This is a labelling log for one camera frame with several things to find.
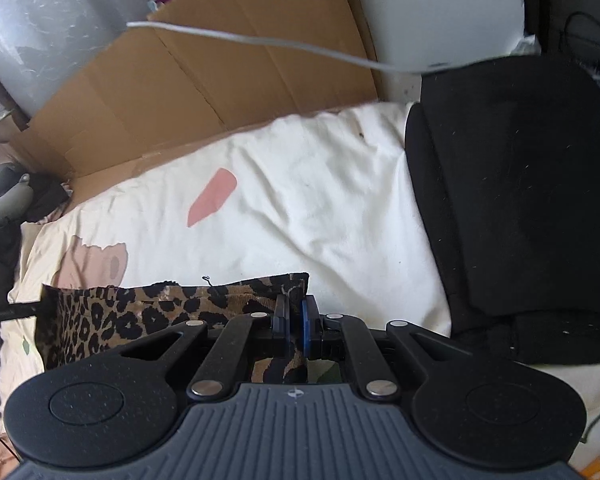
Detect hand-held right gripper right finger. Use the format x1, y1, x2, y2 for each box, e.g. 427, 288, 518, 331
300, 296, 474, 402

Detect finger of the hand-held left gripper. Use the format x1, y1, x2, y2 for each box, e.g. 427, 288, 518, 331
0, 302, 56, 322

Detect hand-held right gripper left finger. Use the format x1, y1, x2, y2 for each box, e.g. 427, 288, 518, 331
121, 295, 297, 402

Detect leopard print garment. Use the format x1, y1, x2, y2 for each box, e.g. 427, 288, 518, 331
35, 272, 311, 386

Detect pile of dark clothes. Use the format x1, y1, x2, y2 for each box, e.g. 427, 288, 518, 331
0, 172, 68, 306

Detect black folded clothes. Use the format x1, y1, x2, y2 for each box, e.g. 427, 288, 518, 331
404, 55, 600, 367

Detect white bear print blanket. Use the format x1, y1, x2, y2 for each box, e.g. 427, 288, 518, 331
0, 100, 600, 480

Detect brown cardboard sheet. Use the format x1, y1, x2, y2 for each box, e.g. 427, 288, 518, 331
0, 0, 386, 211

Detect silver plastic wrap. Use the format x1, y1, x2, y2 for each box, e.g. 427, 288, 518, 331
0, 0, 201, 136

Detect black bag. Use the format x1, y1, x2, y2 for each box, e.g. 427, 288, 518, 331
522, 0, 600, 91

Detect grey curved handle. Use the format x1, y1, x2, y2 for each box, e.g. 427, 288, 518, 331
0, 162, 34, 241

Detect white cable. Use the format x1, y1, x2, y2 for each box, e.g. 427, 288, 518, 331
126, 20, 481, 74

